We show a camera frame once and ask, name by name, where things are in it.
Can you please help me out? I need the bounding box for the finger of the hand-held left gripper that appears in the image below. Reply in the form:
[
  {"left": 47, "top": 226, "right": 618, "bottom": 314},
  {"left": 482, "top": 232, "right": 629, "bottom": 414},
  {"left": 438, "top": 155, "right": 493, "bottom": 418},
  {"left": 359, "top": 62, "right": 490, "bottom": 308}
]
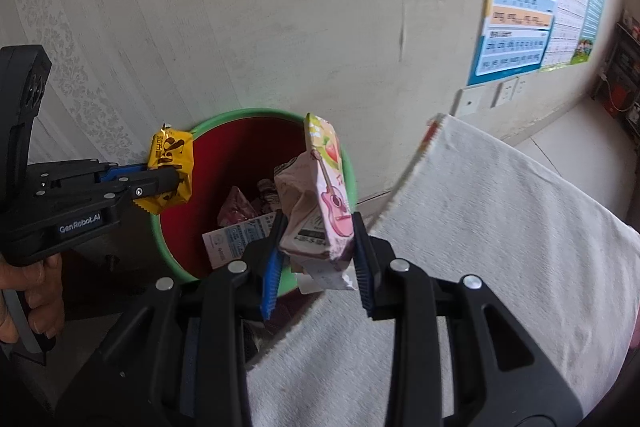
[
  {"left": 102, "top": 167, "right": 182, "bottom": 208},
  {"left": 95, "top": 162, "right": 151, "bottom": 185}
]

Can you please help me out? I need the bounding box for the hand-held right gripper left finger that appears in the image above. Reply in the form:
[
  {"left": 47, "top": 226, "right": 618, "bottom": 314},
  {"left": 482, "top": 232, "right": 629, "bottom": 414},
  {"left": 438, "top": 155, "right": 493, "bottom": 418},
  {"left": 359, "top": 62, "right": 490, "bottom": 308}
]
[{"left": 57, "top": 212, "right": 288, "bottom": 427}]

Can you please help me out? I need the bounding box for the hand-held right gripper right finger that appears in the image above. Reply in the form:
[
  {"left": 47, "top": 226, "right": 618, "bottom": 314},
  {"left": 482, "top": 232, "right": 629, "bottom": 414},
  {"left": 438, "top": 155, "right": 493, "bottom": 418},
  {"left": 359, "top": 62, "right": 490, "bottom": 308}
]
[{"left": 351, "top": 209, "right": 583, "bottom": 427}]

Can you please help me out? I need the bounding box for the yellow wrapper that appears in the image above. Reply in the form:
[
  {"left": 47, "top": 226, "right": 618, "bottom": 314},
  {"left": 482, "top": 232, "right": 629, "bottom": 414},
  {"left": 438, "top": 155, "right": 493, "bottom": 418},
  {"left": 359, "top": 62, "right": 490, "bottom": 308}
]
[{"left": 134, "top": 123, "right": 195, "bottom": 215}]

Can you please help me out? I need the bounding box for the red bin with green rim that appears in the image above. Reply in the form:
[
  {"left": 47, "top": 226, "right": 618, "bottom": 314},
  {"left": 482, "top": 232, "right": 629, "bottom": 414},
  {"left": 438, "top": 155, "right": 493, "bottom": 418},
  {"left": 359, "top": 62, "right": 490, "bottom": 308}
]
[{"left": 150, "top": 107, "right": 358, "bottom": 299}]

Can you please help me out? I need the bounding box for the pink guitar print carton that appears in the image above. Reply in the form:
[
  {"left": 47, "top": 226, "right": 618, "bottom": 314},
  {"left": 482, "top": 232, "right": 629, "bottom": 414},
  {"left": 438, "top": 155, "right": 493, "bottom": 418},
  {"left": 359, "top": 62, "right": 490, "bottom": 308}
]
[{"left": 273, "top": 112, "right": 358, "bottom": 292}]

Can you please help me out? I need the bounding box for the person's left hand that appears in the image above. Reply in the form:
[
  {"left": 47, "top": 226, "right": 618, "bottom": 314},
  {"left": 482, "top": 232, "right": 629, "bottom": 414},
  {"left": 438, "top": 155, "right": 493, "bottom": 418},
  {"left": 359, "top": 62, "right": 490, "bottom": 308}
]
[{"left": 0, "top": 252, "right": 66, "bottom": 345}]

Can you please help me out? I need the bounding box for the long pink packet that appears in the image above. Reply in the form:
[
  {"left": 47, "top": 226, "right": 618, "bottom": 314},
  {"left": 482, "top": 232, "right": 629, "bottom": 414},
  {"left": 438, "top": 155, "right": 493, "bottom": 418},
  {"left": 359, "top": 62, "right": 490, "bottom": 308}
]
[{"left": 216, "top": 186, "right": 257, "bottom": 228}]

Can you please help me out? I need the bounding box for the white towel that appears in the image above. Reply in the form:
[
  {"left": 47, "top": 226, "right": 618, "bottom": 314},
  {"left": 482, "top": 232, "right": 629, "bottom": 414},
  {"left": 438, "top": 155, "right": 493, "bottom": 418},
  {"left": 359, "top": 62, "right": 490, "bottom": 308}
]
[{"left": 246, "top": 113, "right": 640, "bottom": 427}]

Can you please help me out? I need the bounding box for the small red bucket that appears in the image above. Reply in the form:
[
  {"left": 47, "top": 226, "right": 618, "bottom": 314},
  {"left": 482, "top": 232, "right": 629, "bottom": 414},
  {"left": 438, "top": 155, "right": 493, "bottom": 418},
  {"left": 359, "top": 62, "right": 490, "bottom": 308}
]
[{"left": 604, "top": 84, "right": 633, "bottom": 118}]

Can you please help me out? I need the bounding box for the dark shelf unit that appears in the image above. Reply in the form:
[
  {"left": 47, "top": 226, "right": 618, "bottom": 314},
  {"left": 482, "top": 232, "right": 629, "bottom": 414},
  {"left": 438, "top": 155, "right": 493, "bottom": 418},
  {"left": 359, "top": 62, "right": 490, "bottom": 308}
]
[{"left": 591, "top": 9, "right": 640, "bottom": 132}]

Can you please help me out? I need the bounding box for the white wall plate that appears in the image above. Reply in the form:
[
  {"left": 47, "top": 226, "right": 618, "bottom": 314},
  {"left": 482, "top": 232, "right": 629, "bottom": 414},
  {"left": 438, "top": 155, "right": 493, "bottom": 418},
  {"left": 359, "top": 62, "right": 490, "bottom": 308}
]
[{"left": 451, "top": 84, "right": 493, "bottom": 118}]

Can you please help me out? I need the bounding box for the green-edged wall poster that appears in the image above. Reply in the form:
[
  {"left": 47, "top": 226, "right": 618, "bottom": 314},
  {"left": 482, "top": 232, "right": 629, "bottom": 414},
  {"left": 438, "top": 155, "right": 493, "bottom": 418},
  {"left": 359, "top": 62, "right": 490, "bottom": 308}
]
[{"left": 575, "top": 0, "right": 608, "bottom": 60}]

